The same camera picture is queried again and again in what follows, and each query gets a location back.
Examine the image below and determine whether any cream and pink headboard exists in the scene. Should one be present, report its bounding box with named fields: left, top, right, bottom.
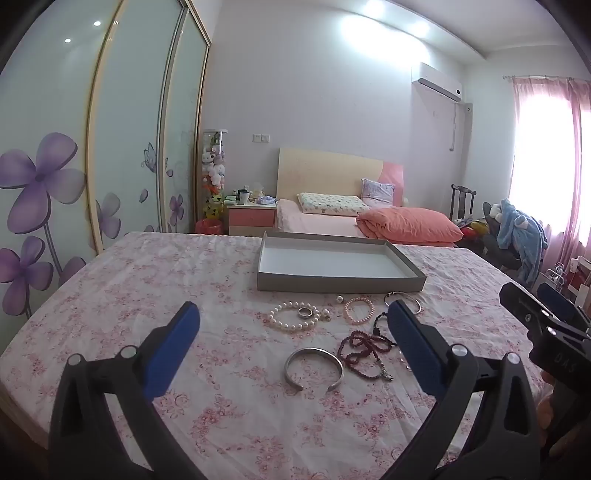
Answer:
left=276, top=148, right=404, bottom=208

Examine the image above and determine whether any grey cardboard tray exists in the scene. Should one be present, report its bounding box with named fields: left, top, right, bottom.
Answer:
left=256, top=231, right=428, bottom=293

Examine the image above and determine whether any pink floral bedsheet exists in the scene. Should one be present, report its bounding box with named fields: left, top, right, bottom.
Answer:
left=0, top=231, right=555, bottom=480

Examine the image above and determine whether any pink and cream bedside table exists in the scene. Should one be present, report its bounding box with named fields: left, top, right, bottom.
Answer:
left=226, top=203, right=278, bottom=237

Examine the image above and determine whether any folded salmon quilt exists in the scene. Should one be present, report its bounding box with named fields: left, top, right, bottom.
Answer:
left=356, top=206, right=464, bottom=244

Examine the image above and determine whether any white air conditioner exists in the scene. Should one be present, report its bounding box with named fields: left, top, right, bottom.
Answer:
left=412, top=62, right=464, bottom=102

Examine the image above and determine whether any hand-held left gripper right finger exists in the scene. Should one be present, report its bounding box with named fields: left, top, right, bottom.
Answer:
left=387, top=300, right=542, bottom=480

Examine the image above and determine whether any pink curtain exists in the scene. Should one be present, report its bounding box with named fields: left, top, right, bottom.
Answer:
left=508, top=76, right=591, bottom=296

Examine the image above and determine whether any blue plush garment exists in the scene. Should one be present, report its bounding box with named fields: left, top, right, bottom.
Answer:
left=496, top=198, right=549, bottom=282

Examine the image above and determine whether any thin silver bangle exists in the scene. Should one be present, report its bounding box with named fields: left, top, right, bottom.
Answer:
left=384, top=292, right=423, bottom=317

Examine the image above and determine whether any dark wooden chair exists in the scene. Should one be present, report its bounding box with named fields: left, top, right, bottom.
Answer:
left=450, top=184, right=476, bottom=220

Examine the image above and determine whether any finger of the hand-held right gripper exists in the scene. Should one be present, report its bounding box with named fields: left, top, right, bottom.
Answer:
left=537, top=281, right=591, bottom=331
left=500, top=281, right=561, bottom=342

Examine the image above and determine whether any plush toy display tube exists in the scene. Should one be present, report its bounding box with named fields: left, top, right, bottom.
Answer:
left=202, top=130, right=228, bottom=220

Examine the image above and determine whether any black bead bracelet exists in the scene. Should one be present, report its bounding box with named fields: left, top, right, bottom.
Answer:
left=372, top=313, right=398, bottom=348

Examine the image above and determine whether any floral sliding door wardrobe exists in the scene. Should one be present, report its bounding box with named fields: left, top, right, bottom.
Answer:
left=0, top=0, right=213, bottom=319

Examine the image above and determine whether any white pearl bracelet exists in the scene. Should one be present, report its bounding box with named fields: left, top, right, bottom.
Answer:
left=269, top=301, right=324, bottom=333

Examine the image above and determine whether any silver cuff bangle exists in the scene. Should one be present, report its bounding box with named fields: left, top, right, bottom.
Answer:
left=285, top=347, right=346, bottom=393

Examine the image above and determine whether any dark red bead necklace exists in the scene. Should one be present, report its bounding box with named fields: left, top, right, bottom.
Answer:
left=339, top=330, right=398, bottom=381

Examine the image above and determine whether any bed with pink sheet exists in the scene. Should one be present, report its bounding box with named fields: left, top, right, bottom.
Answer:
left=276, top=199, right=458, bottom=247

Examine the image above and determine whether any small purple pillow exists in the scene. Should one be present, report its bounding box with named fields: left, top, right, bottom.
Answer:
left=361, top=178, right=396, bottom=206

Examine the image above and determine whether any grey office chair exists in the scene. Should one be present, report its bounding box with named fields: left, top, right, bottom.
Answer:
left=482, top=202, right=522, bottom=271

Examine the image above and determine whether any floral print pillow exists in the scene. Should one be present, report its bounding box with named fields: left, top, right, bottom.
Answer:
left=297, top=191, right=365, bottom=217

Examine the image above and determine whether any pile of colourful toys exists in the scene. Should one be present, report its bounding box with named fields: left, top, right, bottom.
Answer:
left=455, top=217, right=490, bottom=241

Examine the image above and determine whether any pink bead bracelet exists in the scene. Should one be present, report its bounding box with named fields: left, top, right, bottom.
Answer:
left=344, top=298, right=374, bottom=324

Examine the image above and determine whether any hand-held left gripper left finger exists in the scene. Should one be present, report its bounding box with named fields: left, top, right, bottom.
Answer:
left=48, top=301, right=218, bottom=480

